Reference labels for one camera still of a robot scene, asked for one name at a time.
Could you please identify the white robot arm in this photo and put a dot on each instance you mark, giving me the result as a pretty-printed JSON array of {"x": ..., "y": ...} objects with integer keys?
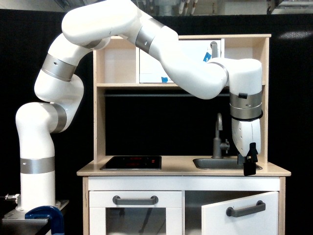
[{"x": 60, "y": 91}]

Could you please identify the grey oven door handle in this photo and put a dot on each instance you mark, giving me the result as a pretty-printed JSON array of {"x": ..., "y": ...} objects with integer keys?
[{"x": 136, "y": 202}]

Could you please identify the wooden toy kitchen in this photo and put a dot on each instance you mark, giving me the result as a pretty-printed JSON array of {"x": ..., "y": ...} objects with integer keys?
[{"x": 116, "y": 69}]

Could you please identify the black toy stovetop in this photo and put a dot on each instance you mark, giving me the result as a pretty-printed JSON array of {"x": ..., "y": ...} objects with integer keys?
[{"x": 133, "y": 163}]

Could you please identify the grey microwave door handle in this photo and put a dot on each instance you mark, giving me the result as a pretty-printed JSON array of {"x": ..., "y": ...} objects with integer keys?
[{"x": 214, "y": 47}]

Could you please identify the blue tape piece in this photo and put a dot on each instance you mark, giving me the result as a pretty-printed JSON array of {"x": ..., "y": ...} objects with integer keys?
[
  {"x": 164, "y": 79},
  {"x": 207, "y": 57}
]

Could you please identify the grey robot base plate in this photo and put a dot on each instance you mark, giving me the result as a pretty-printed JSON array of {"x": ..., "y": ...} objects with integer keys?
[{"x": 17, "y": 215}]

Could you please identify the grey hanging rail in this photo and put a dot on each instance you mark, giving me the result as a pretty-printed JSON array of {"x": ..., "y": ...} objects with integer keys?
[{"x": 158, "y": 95}]

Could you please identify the white cabinet door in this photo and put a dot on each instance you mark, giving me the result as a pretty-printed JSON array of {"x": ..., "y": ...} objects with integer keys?
[{"x": 214, "y": 220}]

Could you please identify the grey toy faucet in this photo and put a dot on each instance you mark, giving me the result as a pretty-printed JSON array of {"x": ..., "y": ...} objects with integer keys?
[{"x": 218, "y": 145}]

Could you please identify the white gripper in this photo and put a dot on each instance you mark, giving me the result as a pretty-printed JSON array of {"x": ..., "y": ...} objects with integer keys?
[{"x": 247, "y": 139}]

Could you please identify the white oven door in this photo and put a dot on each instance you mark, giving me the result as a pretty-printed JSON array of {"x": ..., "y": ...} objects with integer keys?
[{"x": 163, "y": 218}]

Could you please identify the blue tape bottom piece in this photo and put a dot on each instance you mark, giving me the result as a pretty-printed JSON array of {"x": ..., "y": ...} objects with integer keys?
[{"x": 164, "y": 79}]

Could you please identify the grey toy sink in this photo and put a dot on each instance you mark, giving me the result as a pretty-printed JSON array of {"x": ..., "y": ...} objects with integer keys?
[{"x": 217, "y": 164}]

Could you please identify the white microwave door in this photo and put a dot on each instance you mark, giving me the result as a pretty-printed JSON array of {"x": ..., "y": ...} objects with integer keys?
[{"x": 151, "y": 71}]

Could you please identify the blue tape right piece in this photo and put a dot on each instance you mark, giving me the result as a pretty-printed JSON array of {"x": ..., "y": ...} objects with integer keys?
[{"x": 207, "y": 57}]

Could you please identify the blue c-clamp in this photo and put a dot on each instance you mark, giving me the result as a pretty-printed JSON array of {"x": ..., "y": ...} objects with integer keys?
[{"x": 51, "y": 213}]

